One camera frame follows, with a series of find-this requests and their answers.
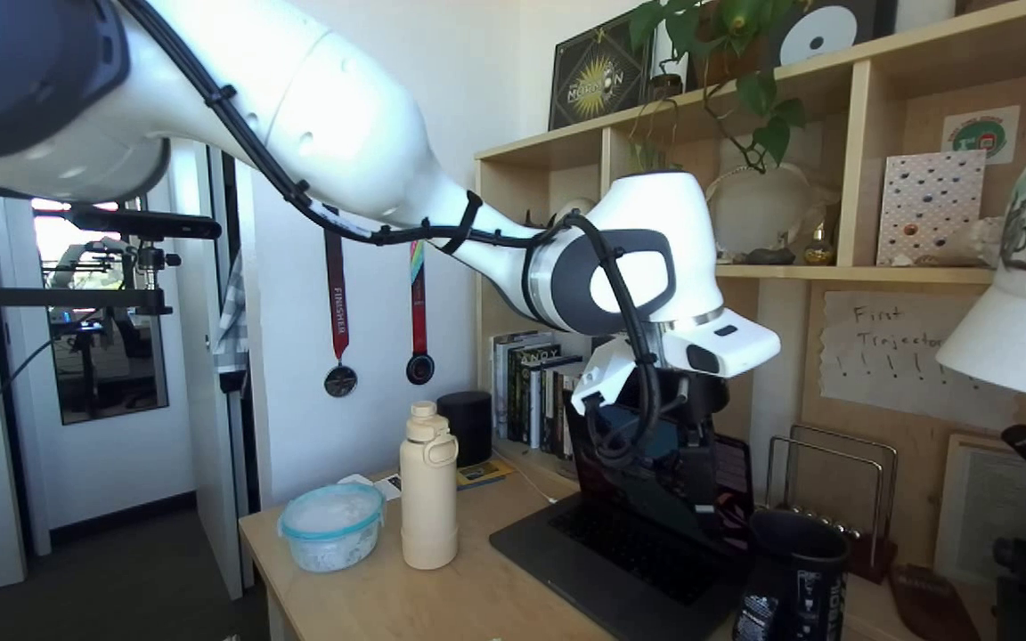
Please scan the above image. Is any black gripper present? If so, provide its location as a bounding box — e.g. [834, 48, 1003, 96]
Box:
[647, 366, 734, 523]

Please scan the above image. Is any dark grey laptop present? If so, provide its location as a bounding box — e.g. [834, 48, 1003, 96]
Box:
[488, 396, 782, 641]

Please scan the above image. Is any Newton's cradle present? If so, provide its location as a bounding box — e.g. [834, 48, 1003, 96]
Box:
[763, 423, 905, 586]

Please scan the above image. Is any row of books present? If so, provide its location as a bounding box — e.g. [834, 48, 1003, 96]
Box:
[488, 327, 595, 464]

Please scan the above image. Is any small olive notebook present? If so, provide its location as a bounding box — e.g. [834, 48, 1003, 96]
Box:
[452, 455, 517, 497]

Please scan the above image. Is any black speaker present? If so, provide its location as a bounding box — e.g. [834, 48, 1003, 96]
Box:
[435, 390, 500, 470]

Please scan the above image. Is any handwritten white note board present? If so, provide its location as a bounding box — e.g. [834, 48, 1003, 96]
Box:
[815, 284, 1024, 436]

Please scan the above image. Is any brown leather pouch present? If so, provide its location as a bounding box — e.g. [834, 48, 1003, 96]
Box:
[886, 564, 987, 641]

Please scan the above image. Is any small gold bell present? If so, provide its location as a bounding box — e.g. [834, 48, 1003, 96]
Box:
[803, 218, 841, 267]

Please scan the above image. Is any cream water bottle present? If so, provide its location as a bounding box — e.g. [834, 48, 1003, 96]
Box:
[395, 400, 465, 578]

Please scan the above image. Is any white spotted card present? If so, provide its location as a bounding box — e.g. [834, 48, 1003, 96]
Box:
[875, 145, 995, 267]

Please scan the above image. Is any plastic container blue rim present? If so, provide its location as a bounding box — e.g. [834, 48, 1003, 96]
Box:
[276, 478, 389, 578]

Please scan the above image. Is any light wooden shelf unit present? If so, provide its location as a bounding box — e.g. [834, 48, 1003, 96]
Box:
[473, 0, 1026, 580]

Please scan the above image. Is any green trailing potted plant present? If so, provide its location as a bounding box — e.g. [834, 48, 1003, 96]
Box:
[625, 0, 815, 177]

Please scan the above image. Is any dark framed yellow artwork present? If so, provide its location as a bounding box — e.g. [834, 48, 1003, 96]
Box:
[547, 7, 657, 132]

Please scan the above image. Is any green drawing card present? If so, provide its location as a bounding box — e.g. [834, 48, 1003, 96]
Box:
[942, 104, 1026, 168]

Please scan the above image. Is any framed white disc artwork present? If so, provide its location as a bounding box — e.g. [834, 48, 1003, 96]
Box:
[772, 0, 897, 73]

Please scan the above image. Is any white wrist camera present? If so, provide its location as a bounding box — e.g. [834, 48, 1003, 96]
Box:
[566, 334, 640, 419]

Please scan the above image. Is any light wooden picture frame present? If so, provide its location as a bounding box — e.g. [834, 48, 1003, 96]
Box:
[935, 430, 1026, 600]

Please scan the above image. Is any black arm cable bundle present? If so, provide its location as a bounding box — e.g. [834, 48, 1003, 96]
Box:
[119, 0, 672, 473]

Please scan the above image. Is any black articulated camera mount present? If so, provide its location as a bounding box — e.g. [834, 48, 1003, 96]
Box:
[0, 203, 228, 330]

